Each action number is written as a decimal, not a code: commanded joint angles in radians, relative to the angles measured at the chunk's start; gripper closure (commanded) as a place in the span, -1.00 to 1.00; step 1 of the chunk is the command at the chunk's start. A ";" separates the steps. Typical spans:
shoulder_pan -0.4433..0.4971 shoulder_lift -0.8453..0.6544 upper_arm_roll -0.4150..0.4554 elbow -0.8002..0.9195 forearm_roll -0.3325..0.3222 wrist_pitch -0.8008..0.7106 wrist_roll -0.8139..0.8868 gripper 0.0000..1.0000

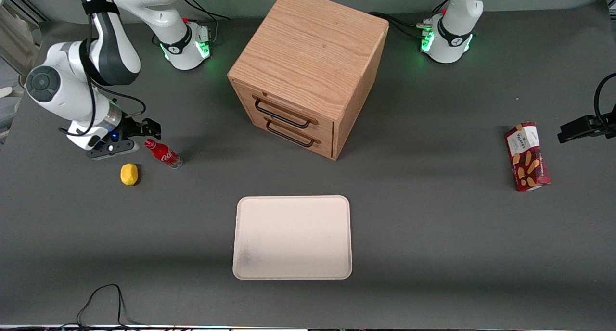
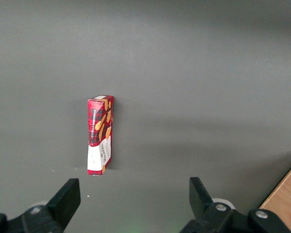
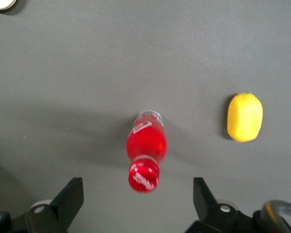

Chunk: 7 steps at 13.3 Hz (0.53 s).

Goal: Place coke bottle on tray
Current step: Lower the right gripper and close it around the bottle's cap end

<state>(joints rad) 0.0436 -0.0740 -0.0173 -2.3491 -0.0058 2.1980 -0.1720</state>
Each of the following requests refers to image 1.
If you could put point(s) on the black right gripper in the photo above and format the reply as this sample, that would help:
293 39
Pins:
131 127

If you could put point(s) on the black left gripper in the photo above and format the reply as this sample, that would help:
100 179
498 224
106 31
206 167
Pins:
596 125

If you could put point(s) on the red coke bottle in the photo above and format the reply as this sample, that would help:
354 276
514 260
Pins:
166 154

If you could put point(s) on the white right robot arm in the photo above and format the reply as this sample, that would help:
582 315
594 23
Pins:
110 57

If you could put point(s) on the beige plastic tray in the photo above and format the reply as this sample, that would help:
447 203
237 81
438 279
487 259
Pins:
293 237

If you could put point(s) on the yellow lemon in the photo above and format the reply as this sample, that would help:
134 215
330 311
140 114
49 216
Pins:
129 174

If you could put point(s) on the red shortbread cookie box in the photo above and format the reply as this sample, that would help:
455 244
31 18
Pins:
527 155

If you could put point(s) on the small white plastic object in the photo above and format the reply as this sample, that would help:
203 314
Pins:
5 92

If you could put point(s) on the wooden drawer front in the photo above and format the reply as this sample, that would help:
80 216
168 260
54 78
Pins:
327 149
323 129

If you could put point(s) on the wooden drawer cabinet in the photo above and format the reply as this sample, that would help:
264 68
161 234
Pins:
308 47

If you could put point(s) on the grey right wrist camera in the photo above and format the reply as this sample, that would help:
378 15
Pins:
110 149

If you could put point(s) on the black aluminium frame rail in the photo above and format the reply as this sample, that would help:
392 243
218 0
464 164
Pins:
29 6
610 6

